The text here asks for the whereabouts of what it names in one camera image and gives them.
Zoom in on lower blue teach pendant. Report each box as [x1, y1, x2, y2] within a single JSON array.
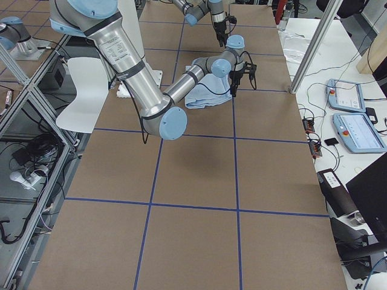
[[332, 113, 386, 153]]

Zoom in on black monitor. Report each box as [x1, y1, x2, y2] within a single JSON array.
[[346, 154, 386, 241]]

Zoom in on white power strip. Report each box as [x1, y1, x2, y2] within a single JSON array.
[[10, 169, 47, 190]]

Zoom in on upper blue teach pendant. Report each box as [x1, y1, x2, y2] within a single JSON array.
[[327, 79, 366, 112]]

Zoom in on lower orange circuit board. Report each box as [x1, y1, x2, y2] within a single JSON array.
[[308, 140, 322, 159]]

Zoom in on blue teach pendant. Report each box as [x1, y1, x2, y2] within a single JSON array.
[[332, 113, 386, 153], [327, 79, 366, 112]]

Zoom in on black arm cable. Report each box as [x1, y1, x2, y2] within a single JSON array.
[[198, 50, 258, 95]]

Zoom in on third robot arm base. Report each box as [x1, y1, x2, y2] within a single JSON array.
[[1, 16, 44, 61]]

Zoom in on orange circuit board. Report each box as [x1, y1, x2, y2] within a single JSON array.
[[302, 118, 315, 134], [308, 140, 322, 159]]

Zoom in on white moulded chair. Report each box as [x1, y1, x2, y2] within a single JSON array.
[[56, 57, 109, 134]]

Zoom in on light blue button-up shirt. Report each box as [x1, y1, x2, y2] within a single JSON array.
[[184, 74, 232, 109]]

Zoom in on upper orange circuit board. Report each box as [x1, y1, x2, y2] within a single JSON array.
[[302, 118, 315, 134]]

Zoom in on clear plastic bottle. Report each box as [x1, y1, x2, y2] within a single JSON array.
[[278, 10, 289, 31]]

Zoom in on grey aluminium frame post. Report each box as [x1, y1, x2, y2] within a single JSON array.
[[289, 0, 343, 94]]

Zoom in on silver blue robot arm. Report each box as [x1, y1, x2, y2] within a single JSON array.
[[50, 1, 256, 140], [172, 0, 237, 47]]

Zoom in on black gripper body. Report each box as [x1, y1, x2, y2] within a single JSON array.
[[229, 62, 256, 86], [213, 13, 236, 42]]

